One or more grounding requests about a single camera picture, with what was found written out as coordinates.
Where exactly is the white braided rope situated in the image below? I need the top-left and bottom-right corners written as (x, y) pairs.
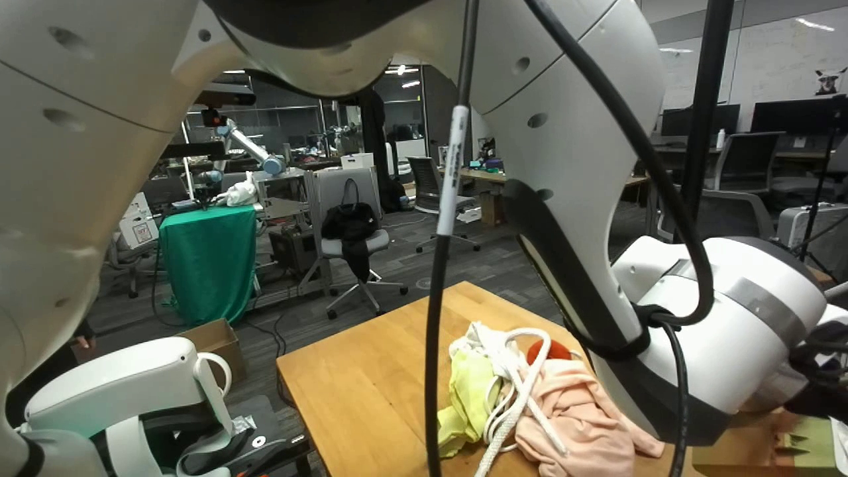
top-left (461, 321), bottom-right (573, 477)

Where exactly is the yellow-green cloth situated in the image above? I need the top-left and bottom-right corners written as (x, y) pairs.
top-left (437, 339), bottom-right (502, 459)

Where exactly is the red plush tomato toy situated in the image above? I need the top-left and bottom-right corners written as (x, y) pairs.
top-left (524, 339), bottom-right (573, 363)

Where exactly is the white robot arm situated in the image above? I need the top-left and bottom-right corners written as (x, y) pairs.
top-left (0, 0), bottom-right (826, 443)

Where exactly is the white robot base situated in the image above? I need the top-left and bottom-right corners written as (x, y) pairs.
top-left (15, 333), bottom-right (313, 477)

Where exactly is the grey office chair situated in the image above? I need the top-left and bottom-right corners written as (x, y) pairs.
top-left (307, 167), bottom-right (408, 318)

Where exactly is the green draped table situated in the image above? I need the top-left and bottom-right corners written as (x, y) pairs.
top-left (160, 206), bottom-right (258, 326)

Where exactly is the cardboard box on floor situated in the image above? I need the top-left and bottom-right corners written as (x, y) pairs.
top-left (182, 321), bottom-right (245, 386)

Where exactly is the light peach cloth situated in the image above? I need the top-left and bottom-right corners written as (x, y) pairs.
top-left (515, 359), bottom-right (666, 477)

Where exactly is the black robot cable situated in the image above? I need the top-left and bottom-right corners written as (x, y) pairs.
top-left (421, 0), bottom-right (718, 477)

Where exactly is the black camera stand pole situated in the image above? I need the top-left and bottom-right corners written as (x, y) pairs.
top-left (678, 0), bottom-right (733, 237)

